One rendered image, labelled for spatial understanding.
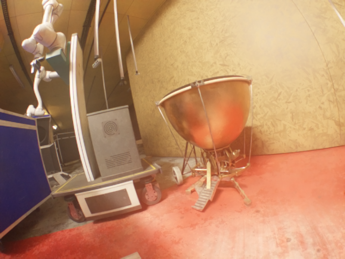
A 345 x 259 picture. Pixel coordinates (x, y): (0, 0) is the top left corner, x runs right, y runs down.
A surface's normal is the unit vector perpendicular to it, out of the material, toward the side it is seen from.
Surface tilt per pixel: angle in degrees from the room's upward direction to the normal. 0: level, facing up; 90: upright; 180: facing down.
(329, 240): 0
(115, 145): 90
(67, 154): 90
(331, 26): 90
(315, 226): 0
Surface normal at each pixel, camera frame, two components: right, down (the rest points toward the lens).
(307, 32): -0.75, 0.18
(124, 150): 0.35, -0.07
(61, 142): 0.91, -0.21
